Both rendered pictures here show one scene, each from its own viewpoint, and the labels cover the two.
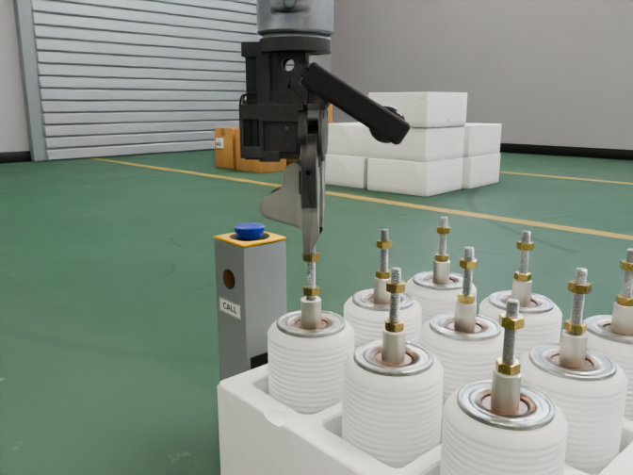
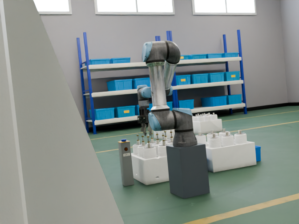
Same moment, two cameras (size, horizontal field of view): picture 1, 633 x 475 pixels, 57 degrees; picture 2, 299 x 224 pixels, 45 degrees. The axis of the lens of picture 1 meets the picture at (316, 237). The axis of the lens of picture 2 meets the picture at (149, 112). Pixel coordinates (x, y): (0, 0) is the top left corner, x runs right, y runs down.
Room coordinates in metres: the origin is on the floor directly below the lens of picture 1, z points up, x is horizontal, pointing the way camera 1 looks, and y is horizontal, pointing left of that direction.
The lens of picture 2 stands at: (-0.37, 2.43, 0.62)
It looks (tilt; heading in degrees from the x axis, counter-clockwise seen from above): 2 degrees down; 291
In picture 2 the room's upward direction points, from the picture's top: 6 degrees counter-clockwise
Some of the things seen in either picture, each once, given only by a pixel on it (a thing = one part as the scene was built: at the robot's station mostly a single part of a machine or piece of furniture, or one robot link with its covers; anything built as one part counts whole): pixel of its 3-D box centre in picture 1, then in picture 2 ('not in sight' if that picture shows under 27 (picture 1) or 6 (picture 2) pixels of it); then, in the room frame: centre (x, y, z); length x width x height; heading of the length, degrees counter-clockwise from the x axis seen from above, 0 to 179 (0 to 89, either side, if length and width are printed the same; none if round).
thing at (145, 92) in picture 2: not in sight; (148, 92); (0.53, 0.09, 0.65); 0.11 x 0.11 x 0.08; 36
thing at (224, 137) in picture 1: (238, 147); not in sight; (4.58, 0.60, 0.15); 0.30 x 0.24 x 0.30; 134
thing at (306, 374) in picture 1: (311, 400); (150, 159); (0.60, 0.01, 0.16); 0.10 x 0.10 x 0.18
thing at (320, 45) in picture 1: (288, 102); (144, 114); (0.61, 0.03, 0.49); 0.09 x 0.08 x 0.12; 84
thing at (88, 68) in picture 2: not in sight; (167, 78); (2.09, -5.10, 0.97); 3.68 x 0.64 x 1.94; 45
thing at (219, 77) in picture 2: not in sight; (211, 78); (1.29, -5.87, 0.90); 0.50 x 0.38 x 0.21; 136
